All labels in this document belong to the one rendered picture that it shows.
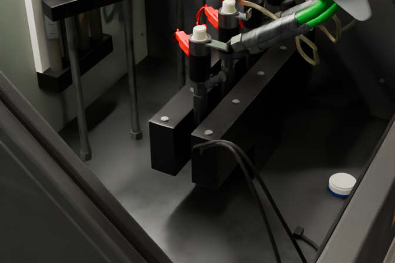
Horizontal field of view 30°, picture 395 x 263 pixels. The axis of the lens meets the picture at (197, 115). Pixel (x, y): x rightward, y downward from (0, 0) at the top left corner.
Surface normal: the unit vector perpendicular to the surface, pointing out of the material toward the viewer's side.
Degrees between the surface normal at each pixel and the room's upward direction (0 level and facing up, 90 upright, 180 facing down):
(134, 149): 0
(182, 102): 0
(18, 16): 90
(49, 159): 43
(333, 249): 0
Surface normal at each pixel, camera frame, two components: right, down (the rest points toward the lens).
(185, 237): -0.01, -0.82
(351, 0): -0.61, 0.60
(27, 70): 0.88, 0.26
